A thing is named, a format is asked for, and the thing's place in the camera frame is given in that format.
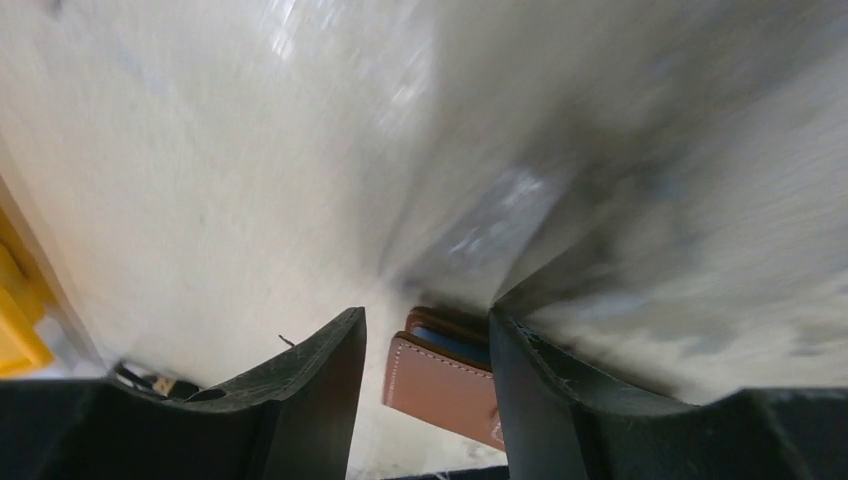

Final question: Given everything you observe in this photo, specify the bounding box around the brown leather card holder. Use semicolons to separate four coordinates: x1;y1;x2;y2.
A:
382;306;505;451

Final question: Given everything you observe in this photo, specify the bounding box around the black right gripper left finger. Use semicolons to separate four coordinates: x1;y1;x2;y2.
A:
1;307;367;479

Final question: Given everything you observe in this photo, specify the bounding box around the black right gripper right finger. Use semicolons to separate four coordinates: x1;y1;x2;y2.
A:
489;312;847;479

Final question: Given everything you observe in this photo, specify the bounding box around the yellow bin left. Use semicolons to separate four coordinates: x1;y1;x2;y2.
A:
1;213;56;379

